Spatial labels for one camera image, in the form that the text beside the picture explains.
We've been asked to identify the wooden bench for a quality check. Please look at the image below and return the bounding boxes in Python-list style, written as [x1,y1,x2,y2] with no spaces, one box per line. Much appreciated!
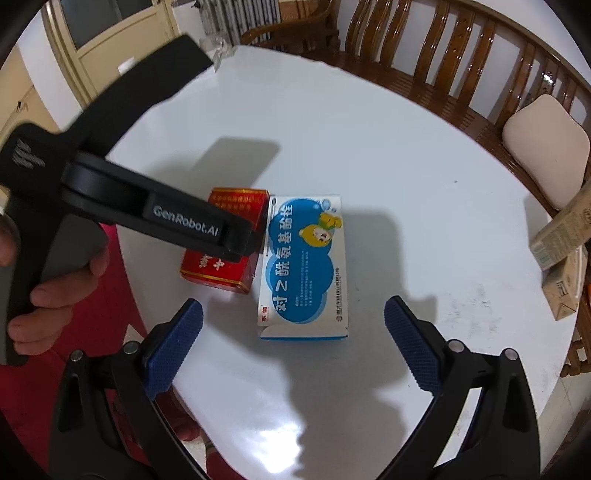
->
[344,0,591,217]

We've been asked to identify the beige drink carton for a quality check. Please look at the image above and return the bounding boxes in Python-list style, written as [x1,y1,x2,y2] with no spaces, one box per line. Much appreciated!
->
[541,251,589,321]
[530,185,591,271]

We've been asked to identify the blue and white medicine box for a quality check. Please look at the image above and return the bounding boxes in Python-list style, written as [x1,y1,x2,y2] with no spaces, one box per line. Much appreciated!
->
[256,194,350,343]

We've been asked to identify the dark wooden armchair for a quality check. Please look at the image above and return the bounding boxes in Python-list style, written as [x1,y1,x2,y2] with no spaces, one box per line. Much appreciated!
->
[240,0,341,52]

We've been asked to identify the person's red trousers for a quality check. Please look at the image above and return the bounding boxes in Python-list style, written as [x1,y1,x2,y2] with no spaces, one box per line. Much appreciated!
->
[0,240,213,480]

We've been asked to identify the person's left hand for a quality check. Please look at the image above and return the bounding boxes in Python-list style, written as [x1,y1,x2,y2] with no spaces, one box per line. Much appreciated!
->
[0,215,110,357]

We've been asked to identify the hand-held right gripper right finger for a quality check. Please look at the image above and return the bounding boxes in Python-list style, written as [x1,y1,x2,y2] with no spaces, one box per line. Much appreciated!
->
[383,295,542,480]

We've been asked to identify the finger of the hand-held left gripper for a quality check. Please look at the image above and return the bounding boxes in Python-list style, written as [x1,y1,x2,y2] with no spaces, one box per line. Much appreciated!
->
[217,211,267,263]

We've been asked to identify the red cigarette box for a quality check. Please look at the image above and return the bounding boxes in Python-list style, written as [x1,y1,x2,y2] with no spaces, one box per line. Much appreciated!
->
[180,187,271,294]

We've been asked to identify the cream seat cushion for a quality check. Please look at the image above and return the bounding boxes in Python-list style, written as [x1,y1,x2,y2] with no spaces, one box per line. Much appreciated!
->
[502,95,591,210]

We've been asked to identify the cream cabinet door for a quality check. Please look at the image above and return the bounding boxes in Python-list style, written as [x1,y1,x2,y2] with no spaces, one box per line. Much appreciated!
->
[44,0,178,109]

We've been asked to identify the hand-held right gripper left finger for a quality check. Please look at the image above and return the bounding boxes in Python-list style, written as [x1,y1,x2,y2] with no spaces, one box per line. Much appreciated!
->
[48,298,209,480]

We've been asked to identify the grey radiator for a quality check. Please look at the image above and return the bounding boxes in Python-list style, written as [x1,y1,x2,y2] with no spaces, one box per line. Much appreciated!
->
[210,0,282,43]

